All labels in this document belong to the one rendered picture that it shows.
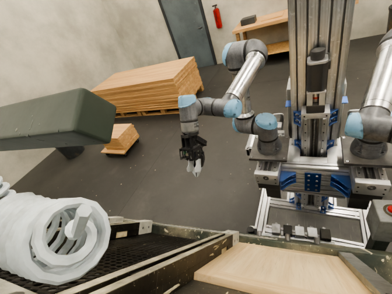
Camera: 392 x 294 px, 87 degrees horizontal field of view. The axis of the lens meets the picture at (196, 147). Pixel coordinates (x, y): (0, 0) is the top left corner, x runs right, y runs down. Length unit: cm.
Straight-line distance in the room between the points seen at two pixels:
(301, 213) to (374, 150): 95
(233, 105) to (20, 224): 74
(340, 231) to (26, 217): 198
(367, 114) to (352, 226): 140
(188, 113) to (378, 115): 60
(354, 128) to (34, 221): 75
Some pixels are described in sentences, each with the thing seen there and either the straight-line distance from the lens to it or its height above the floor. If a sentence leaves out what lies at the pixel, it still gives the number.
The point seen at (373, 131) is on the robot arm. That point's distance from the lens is 77.
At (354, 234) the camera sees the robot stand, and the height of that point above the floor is 21.
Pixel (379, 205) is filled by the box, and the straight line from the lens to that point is 132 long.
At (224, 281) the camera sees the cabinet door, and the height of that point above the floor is 136.
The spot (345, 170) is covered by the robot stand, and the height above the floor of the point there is 94.
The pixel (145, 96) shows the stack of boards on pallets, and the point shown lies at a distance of 459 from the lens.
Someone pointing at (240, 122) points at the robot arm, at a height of 125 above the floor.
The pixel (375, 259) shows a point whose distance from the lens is 122.
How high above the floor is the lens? 198
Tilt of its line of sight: 37 degrees down
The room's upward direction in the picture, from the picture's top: 23 degrees counter-clockwise
